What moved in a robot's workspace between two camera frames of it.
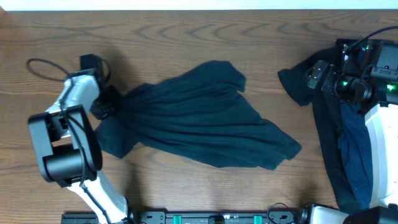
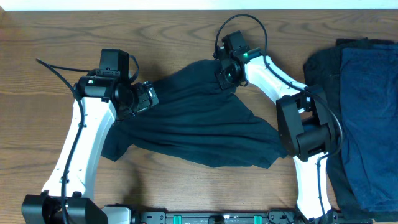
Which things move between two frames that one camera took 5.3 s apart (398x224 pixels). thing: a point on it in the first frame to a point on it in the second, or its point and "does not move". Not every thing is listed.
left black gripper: (115, 99) to (145, 102)
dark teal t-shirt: (197, 116) does not move
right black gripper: (328, 86) to (224, 84)
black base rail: (216, 217) does not move
